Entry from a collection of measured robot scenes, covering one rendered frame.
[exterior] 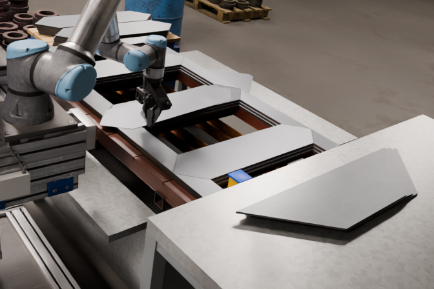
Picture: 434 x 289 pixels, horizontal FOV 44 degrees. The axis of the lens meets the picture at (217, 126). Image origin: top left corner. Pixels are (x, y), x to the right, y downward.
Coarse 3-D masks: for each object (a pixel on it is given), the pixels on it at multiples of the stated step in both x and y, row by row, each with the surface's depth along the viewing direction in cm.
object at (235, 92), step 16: (96, 80) 242; (112, 80) 247; (128, 80) 252; (96, 112) 213; (192, 112) 227; (208, 112) 232; (256, 112) 237; (112, 128) 206; (272, 160) 201; (288, 160) 207; (176, 176) 180; (224, 176) 186; (192, 192) 175
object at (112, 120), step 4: (104, 112) 212; (104, 116) 210; (108, 116) 210; (112, 116) 211; (104, 120) 207; (108, 120) 207; (112, 120) 208; (116, 120) 208; (108, 124) 205; (112, 124) 205; (116, 124) 205; (120, 124) 206; (124, 124) 206; (128, 128) 204
